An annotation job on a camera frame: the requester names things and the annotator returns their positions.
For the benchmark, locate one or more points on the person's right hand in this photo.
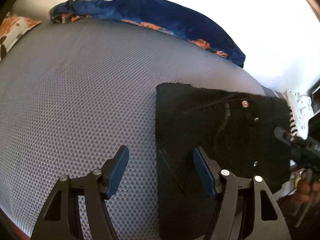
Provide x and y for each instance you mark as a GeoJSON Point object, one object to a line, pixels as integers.
{"type": "Point", "coordinates": [304, 193]}

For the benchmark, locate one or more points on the black white striped cloth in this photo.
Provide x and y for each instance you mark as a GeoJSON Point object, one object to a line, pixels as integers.
{"type": "Point", "coordinates": [293, 128]}

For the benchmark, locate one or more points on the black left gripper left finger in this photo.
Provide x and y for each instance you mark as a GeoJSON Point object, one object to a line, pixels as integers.
{"type": "Point", "coordinates": [60, 215]}

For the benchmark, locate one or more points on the dark wall television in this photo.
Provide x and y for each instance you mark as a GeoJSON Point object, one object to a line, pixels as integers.
{"type": "Point", "coordinates": [315, 93]}

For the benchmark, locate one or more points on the white floral pillow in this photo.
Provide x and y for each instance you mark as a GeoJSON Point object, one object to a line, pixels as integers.
{"type": "Point", "coordinates": [13, 28]}

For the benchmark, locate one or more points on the blue floral blanket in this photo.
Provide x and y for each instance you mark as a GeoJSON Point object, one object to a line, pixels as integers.
{"type": "Point", "coordinates": [159, 15]}

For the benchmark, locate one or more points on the black denim pants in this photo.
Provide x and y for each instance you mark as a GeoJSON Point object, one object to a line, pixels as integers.
{"type": "Point", "coordinates": [235, 129]}

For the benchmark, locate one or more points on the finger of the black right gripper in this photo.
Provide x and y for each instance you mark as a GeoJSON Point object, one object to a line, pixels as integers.
{"type": "Point", "coordinates": [283, 136]}

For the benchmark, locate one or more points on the grey textured mattress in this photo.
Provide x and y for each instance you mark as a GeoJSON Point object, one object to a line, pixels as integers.
{"type": "Point", "coordinates": [72, 94]}

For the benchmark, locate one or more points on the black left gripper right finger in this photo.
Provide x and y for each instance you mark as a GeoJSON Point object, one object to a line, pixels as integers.
{"type": "Point", "coordinates": [246, 208]}

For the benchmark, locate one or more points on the white patterned cloth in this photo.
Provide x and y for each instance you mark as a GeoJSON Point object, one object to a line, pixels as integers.
{"type": "Point", "coordinates": [302, 111]}

